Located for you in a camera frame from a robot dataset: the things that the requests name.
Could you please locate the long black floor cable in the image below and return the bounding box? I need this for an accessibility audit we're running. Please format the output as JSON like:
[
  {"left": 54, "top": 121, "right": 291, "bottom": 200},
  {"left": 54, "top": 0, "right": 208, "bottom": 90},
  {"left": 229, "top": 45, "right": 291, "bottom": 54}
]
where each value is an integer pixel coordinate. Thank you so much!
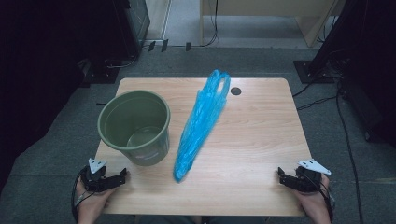
[{"left": 335, "top": 80, "right": 365, "bottom": 224}]

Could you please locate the blue plastic bag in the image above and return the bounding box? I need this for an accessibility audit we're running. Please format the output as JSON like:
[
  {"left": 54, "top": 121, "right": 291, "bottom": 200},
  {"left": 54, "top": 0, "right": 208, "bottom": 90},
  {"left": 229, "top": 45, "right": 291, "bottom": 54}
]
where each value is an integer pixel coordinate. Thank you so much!
[{"left": 173, "top": 68, "right": 232, "bottom": 184}]

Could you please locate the beige wooden office desk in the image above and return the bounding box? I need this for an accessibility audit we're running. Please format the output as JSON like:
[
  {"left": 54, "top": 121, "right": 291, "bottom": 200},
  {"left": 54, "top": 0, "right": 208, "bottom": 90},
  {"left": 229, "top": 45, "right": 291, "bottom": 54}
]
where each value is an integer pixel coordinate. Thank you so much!
[{"left": 199, "top": 0, "right": 347, "bottom": 49}]

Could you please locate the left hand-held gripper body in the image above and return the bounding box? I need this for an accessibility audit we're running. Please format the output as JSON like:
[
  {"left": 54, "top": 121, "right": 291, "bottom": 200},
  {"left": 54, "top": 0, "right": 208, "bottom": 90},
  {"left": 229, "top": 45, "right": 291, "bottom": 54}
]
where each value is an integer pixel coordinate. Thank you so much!
[{"left": 80, "top": 158, "right": 110, "bottom": 192}]

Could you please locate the black stand base plate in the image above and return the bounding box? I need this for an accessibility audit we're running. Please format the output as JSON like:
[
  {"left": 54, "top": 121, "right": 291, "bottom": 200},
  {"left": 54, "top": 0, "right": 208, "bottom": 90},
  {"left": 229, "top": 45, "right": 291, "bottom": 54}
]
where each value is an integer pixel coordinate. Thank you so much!
[
  {"left": 78, "top": 59, "right": 120, "bottom": 88},
  {"left": 293, "top": 60, "right": 336, "bottom": 84}
]

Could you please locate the black cable under desk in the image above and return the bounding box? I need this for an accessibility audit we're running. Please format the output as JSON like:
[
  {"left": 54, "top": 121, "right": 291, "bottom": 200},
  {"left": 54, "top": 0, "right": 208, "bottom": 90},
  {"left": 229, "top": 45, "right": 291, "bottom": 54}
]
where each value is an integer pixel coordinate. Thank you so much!
[{"left": 199, "top": 0, "right": 219, "bottom": 49}]

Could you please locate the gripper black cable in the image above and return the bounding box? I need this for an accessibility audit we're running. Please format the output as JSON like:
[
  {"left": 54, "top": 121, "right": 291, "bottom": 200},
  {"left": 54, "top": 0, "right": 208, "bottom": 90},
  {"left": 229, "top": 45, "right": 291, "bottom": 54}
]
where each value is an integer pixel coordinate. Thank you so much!
[
  {"left": 71, "top": 166, "right": 89, "bottom": 222},
  {"left": 303, "top": 172, "right": 336, "bottom": 222}
]

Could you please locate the green plastic bin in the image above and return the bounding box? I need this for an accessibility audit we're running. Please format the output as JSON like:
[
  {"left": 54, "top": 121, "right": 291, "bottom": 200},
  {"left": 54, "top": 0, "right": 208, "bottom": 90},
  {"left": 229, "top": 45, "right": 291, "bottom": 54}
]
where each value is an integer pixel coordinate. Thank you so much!
[{"left": 97, "top": 90, "right": 172, "bottom": 167}]

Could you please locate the person's grey clothing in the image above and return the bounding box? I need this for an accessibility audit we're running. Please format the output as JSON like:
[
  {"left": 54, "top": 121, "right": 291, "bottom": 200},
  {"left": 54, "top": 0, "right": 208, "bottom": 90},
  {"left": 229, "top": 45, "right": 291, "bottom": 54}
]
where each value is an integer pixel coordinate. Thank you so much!
[{"left": 136, "top": 215, "right": 269, "bottom": 224}]

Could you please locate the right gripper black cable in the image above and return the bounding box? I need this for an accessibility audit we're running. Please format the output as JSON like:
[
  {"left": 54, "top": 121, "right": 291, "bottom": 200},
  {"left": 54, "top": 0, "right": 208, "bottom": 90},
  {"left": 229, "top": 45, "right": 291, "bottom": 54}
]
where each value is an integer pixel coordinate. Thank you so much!
[{"left": 303, "top": 172, "right": 336, "bottom": 222}]

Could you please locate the glass door cabinet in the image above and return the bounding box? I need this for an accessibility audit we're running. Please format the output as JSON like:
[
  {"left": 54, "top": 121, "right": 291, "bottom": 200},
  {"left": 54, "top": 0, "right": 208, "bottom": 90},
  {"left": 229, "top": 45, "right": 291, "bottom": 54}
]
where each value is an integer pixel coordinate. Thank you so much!
[{"left": 124, "top": 0, "right": 151, "bottom": 59}]

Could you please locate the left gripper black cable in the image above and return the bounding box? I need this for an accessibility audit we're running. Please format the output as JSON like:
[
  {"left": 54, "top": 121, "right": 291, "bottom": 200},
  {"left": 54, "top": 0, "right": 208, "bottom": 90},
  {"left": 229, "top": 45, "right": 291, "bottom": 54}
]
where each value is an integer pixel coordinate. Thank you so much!
[{"left": 71, "top": 166, "right": 89, "bottom": 222}]

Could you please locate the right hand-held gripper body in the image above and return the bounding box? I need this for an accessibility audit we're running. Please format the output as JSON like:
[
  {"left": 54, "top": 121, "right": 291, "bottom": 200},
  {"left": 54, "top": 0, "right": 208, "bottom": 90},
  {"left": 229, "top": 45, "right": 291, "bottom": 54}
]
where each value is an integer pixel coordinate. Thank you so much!
[{"left": 295, "top": 159, "right": 332, "bottom": 193}]

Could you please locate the short black floor cable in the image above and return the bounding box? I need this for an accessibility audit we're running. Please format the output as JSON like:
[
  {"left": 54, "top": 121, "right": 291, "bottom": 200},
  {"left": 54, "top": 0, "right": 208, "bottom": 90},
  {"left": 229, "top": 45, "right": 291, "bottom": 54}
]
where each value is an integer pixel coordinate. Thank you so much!
[{"left": 296, "top": 94, "right": 339, "bottom": 112}]

